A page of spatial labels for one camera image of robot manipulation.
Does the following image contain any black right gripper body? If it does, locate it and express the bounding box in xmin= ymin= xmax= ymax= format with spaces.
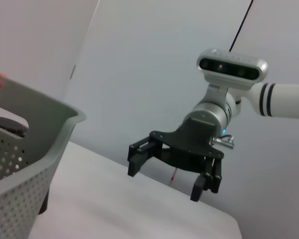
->
xmin=149 ymin=118 xmax=225 ymax=173

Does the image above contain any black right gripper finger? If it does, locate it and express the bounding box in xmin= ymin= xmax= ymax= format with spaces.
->
xmin=127 ymin=135 xmax=160 ymax=177
xmin=190 ymin=158 xmax=224 ymax=202

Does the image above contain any grey-green perforated storage basket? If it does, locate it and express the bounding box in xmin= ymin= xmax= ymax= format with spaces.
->
xmin=0 ymin=76 xmax=87 ymax=239

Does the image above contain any thin white red rod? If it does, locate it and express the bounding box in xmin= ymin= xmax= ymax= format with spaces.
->
xmin=168 ymin=167 xmax=178 ymax=187

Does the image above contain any right gripper connector cable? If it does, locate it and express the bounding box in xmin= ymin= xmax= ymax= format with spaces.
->
xmin=212 ymin=134 xmax=236 ymax=149

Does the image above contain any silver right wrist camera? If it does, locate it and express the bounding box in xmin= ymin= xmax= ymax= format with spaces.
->
xmin=196 ymin=48 xmax=269 ymax=90

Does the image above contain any thin black camera cable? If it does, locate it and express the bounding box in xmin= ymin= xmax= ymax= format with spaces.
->
xmin=228 ymin=0 xmax=255 ymax=52

